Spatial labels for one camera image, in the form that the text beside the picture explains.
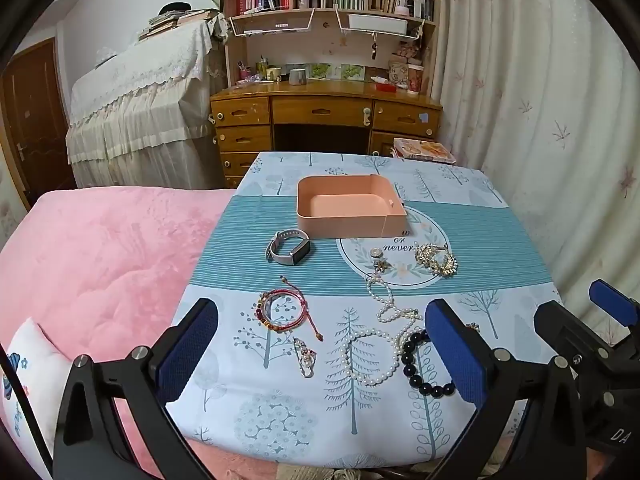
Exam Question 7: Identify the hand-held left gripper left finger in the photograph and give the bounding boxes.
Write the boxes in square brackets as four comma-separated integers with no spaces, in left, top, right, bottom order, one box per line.
[52,297,221,480]

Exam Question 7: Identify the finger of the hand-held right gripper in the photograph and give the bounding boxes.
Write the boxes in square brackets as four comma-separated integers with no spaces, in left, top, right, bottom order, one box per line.
[533,300,617,362]
[589,279,640,332]

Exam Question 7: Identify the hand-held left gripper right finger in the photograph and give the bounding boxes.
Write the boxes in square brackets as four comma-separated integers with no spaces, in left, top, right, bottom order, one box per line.
[424,298,585,480]

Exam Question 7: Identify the black bead bracelet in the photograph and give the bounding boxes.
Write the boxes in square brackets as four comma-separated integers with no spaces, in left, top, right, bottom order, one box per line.
[401,329,457,397]

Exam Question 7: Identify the white pearl necklace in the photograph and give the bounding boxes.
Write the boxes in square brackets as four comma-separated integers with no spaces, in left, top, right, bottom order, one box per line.
[340,272,426,387]

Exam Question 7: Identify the red string bracelet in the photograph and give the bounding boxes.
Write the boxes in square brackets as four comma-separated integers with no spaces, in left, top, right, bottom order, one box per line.
[257,275,325,342]

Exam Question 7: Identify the grey strap smartwatch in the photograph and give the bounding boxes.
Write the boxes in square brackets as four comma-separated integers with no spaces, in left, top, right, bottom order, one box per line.
[265,229,312,264]

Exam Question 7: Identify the pink storage box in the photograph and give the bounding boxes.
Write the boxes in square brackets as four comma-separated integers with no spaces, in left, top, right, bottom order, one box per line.
[296,174,408,239]

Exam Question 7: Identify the gold pearl hair clip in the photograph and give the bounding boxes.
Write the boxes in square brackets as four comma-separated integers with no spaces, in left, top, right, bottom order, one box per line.
[414,242,458,277]

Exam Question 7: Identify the pink plush blanket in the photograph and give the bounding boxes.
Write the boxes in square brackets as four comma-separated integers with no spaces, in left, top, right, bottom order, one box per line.
[0,186,241,480]

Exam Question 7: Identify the white embroidered pillow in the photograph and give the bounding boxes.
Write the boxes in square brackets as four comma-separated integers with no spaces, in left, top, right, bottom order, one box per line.
[0,317,76,466]

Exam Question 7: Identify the lace-covered piano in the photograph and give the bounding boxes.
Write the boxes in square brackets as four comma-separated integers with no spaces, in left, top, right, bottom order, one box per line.
[66,12,228,191]

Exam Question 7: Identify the cream leaf print curtain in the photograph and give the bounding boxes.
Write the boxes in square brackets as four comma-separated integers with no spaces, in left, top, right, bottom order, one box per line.
[432,0,640,346]

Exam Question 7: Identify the wooden desk with drawers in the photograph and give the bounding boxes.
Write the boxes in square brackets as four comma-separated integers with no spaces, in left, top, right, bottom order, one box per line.
[209,80,445,188]

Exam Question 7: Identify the brown wooden door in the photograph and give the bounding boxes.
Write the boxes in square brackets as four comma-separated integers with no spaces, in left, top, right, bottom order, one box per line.
[1,39,77,206]

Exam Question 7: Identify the green photo cards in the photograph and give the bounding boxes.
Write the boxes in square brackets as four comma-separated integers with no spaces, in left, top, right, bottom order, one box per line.
[310,62,365,81]

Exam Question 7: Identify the stack of books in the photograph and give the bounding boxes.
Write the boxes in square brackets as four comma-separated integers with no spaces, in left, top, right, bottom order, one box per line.
[137,7,221,41]

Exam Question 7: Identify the wooden bookshelf hutch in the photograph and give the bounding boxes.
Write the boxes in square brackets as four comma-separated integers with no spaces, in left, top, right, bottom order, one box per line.
[221,0,443,91]

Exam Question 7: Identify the white rectangular box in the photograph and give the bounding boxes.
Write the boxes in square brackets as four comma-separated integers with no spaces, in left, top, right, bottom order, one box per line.
[347,14,407,31]

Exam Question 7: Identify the silver keychain charm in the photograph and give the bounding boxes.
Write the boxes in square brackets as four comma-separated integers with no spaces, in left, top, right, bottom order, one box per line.
[292,337,317,378]

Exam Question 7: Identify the white wire basket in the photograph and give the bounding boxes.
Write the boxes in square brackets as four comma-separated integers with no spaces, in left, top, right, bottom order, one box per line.
[229,8,316,38]
[334,8,426,40]

